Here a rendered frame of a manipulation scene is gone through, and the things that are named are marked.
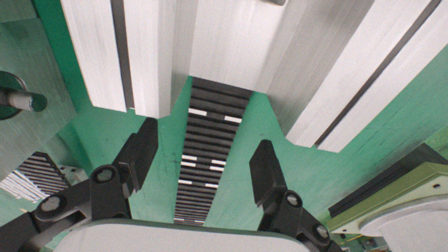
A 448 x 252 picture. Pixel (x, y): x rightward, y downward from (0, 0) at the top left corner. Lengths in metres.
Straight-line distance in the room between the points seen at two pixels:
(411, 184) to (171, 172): 0.37
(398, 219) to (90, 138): 0.51
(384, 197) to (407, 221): 0.06
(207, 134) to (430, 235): 0.39
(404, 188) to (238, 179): 0.27
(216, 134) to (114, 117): 0.11
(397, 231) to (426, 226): 0.04
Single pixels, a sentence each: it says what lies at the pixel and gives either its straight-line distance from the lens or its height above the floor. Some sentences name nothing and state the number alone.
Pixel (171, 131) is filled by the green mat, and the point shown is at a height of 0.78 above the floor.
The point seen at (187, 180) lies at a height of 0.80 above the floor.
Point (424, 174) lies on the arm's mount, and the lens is 0.37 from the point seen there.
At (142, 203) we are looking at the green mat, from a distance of 0.36.
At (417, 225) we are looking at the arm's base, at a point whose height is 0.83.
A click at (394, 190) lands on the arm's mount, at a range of 0.39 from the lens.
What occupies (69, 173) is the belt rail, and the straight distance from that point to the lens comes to 0.31.
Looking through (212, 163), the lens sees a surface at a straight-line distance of 0.19.
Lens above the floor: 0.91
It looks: 50 degrees down
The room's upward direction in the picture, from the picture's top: 180 degrees counter-clockwise
